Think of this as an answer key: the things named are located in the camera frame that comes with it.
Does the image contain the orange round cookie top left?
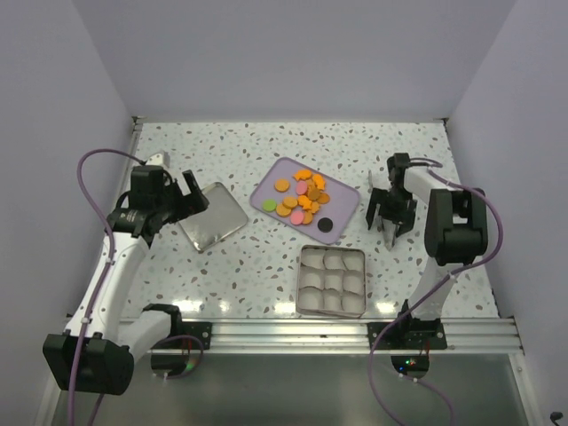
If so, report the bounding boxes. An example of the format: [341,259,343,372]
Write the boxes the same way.
[274,179,290,193]

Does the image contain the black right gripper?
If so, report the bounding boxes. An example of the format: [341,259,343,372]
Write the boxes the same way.
[367,187,418,236]

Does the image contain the green round cookie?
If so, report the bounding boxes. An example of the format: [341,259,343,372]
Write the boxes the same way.
[262,199,277,212]

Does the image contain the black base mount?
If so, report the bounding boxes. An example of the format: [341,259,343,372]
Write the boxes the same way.
[376,319,448,351]
[160,321,213,351]

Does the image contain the aluminium mounting rail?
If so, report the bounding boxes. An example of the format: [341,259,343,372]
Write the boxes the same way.
[184,319,524,356]

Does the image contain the black sandwich cookie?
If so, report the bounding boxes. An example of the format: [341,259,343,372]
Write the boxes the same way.
[317,217,334,233]

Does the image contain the pink round cookie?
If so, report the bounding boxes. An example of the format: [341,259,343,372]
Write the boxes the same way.
[290,210,304,225]
[296,181,308,195]

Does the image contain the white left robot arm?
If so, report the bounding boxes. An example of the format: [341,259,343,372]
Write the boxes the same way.
[43,164,209,395]

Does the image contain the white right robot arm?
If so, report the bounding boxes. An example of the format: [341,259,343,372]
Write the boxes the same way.
[366,153,488,349]

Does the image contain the orange plain cookie bottom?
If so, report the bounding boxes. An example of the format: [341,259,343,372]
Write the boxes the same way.
[302,211,313,225]

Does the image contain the orange round cookie lower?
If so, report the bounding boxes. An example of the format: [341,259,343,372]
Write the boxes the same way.
[275,204,292,217]

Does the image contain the silver tin lid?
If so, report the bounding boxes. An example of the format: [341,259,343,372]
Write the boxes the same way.
[178,182,249,253]

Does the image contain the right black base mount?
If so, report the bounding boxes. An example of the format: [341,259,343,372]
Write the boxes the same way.
[376,319,448,351]

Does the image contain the pink round cookie upper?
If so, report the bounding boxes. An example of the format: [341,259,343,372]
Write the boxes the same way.
[296,181,308,195]

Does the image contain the orange fish cookie top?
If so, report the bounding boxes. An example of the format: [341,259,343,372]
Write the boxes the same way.
[293,170,312,181]

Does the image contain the orange round cookie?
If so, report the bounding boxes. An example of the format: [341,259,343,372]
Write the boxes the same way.
[274,179,290,193]
[282,196,298,209]
[275,204,292,217]

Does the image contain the orange round cookie middle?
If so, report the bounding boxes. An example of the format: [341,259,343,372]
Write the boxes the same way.
[282,196,298,209]

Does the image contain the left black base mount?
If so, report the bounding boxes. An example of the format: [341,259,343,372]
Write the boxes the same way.
[160,321,213,351]

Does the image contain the orange fish cookie right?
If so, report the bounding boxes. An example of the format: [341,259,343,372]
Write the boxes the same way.
[312,174,326,191]

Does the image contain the pink round cookie lower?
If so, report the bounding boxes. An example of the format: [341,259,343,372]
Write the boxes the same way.
[290,210,304,225]

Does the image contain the square cookie tin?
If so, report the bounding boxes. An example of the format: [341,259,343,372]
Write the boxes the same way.
[296,245,367,319]

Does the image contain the brown chip cookie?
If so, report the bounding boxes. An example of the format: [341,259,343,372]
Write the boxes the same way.
[314,193,330,204]

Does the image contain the orange fish cookie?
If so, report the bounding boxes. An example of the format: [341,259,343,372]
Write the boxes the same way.
[312,174,326,191]
[293,170,312,181]
[297,195,320,214]

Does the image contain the orange fish cookie middle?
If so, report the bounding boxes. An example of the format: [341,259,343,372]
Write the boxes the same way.
[297,195,320,214]

